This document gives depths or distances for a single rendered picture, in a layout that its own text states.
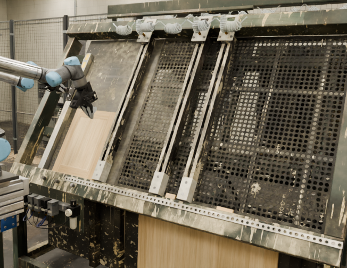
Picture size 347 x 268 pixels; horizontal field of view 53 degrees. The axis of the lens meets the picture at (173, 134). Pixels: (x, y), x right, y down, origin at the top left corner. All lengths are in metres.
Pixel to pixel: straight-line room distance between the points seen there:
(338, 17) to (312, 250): 1.22
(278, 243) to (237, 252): 0.41
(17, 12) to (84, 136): 9.42
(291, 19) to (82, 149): 1.55
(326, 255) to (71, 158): 1.66
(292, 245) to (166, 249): 0.88
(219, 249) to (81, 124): 1.27
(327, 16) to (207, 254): 1.50
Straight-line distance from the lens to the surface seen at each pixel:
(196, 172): 1.95
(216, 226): 1.84
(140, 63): 2.47
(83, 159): 2.44
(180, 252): 2.28
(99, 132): 2.44
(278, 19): 2.24
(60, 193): 2.43
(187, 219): 1.90
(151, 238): 2.36
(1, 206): 2.04
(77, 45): 3.11
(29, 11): 11.28
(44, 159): 2.64
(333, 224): 1.75
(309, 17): 2.21
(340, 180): 1.79
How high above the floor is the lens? 1.56
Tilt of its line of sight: 9 degrees down
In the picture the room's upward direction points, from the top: 2 degrees clockwise
